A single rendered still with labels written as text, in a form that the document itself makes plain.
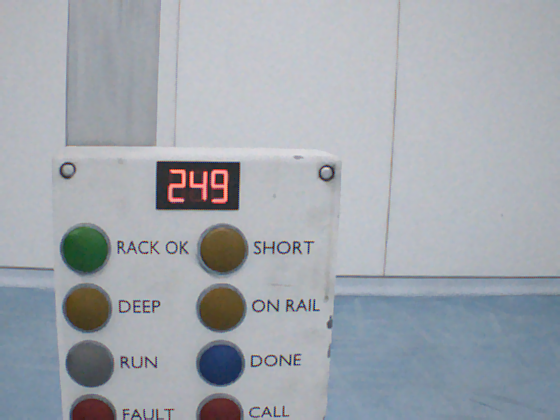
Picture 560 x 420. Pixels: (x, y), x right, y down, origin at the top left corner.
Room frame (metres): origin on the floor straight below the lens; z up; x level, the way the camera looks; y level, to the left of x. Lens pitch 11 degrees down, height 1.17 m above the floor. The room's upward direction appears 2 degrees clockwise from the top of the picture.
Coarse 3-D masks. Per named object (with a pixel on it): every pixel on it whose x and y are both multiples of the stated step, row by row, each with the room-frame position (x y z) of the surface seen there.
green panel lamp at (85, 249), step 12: (84, 228) 0.38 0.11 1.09; (72, 240) 0.38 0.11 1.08; (84, 240) 0.38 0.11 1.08; (96, 240) 0.38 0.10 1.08; (72, 252) 0.38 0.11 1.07; (84, 252) 0.38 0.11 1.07; (96, 252) 0.38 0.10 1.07; (72, 264) 0.38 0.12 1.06; (84, 264) 0.38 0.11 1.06; (96, 264) 0.38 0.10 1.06
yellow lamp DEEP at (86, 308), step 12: (84, 288) 0.38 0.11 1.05; (72, 300) 0.38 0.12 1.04; (84, 300) 0.38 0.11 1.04; (96, 300) 0.38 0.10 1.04; (72, 312) 0.38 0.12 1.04; (84, 312) 0.38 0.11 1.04; (96, 312) 0.38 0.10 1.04; (108, 312) 0.38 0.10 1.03; (84, 324) 0.38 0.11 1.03; (96, 324) 0.38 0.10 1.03
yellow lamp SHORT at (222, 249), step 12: (216, 228) 0.40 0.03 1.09; (228, 228) 0.40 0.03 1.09; (204, 240) 0.39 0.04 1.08; (216, 240) 0.39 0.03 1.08; (228, 240) 0.39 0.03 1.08; (240, 240) 0.40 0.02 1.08; (204, 252) 0.39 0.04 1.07; (216, 252) 0.39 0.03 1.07; (228, 252) 0.39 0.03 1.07; (240, 252) 0.40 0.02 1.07; (216, 264) 0.39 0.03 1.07; (228, 264) 0.39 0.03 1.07
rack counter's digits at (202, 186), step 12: (168, 168) 0.39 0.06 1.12; (168, 180) 0.39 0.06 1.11; (180, 180) 0.39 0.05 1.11; (192, 180) 0.39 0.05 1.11; (204, 180) 0.40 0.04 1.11; (216, 180) 0.40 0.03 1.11; (228, 180) 0.40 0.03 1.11; (168, 192) 0.39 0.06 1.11; (180, 192) 0.39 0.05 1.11; (192, 192) 0.39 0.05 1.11; (204, 192) 0.40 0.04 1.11; (216, 192) 0.40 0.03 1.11; (228, 192) 0.40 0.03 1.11
